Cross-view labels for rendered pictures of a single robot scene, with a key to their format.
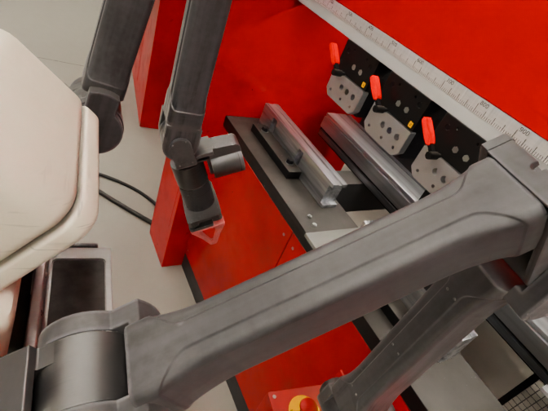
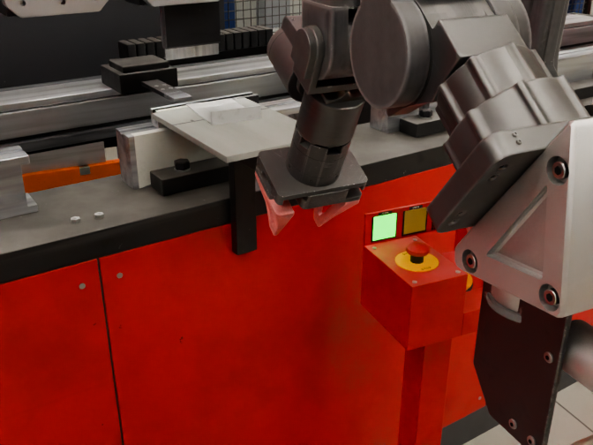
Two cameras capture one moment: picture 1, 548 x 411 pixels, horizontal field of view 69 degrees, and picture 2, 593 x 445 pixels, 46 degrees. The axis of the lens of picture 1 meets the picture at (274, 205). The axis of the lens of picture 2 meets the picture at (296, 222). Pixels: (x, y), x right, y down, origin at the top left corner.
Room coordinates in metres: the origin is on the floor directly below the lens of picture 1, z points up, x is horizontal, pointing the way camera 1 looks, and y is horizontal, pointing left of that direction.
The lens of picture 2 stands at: (0.53, 0.81, 1.33)
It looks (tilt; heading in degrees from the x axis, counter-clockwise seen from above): 25 degrees down; 278
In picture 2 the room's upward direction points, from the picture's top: straight up
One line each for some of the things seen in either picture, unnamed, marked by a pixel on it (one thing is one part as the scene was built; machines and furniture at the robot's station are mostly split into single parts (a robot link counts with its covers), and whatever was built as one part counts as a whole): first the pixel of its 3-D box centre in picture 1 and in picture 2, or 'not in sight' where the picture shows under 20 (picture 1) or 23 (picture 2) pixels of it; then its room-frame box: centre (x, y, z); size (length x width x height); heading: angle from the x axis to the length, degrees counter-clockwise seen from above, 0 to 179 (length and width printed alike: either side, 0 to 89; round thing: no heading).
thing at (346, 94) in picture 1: (360, 79); not in sight; (1.19, -0.08, 1.26); 0.15 x 0.09 x 0.17; 42
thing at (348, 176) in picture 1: (374, 190); not in sight; (1.47, -0.35, 0.81); 0.64 x 0.08 x 0.14; 132
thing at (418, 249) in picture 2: (307, 409); (416, 254); (0.48, -0.24, 0.79); 0.04 x 0.04 x 0.04
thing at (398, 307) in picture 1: (380, 290); (233, 166); (0.81, -0.35, 0.89); 0.30 x 0.05 x 0.03; 42
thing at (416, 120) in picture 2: not in sight; (458, 116); (0.39, -0.72, 0.89); 0.30 x 0.05 x 0.03; 42
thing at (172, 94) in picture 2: not in sight; (153, 79); (0.99, -0.48, 1.01); 0.26 x 0.12 x 0.05; 132
